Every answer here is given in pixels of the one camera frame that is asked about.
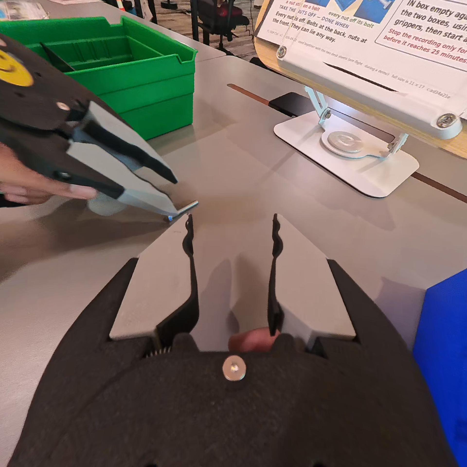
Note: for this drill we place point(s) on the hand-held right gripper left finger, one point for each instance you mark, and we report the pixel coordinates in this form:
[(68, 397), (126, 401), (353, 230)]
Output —
[(157, 284)]

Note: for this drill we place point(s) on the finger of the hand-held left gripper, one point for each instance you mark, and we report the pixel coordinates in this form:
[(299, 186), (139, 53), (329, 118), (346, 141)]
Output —
[(109, 120), (109, 167)]

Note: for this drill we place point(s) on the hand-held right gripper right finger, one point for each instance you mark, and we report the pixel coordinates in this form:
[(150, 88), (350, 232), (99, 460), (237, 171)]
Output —
[(310, 288)]

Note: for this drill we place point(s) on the silver bolt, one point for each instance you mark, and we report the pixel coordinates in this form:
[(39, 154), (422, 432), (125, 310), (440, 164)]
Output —
[(189, 207)]

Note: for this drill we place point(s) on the person's left hand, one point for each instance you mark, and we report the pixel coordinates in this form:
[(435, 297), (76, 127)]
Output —
[(22, 178)]

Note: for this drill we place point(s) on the person's right hand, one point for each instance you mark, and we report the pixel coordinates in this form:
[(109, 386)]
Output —
[(251, 340)]

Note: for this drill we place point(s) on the green plastic bin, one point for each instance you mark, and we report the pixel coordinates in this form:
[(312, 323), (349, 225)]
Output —
[(146, 84)]

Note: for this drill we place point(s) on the black bin divider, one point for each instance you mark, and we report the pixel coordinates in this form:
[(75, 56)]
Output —
[(58, 58)]

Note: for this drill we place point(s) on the printed leaflet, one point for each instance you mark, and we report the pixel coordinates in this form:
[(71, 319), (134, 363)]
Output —
[(22, 9)]

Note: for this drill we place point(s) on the white sign stand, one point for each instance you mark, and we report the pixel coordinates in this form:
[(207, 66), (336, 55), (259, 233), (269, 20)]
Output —
[(365, 171)]

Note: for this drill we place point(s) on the black office chair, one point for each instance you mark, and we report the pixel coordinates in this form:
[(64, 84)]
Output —
[(219, 18)]

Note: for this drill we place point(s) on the blue plastic bin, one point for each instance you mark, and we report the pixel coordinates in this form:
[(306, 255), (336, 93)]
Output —
[(445, 365)]

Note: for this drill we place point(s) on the black flat device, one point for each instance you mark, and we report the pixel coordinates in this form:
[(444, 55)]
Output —
[(292, 104)]

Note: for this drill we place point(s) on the printed instruction sheet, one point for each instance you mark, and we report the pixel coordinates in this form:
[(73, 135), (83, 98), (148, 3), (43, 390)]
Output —
[(365, 43)]

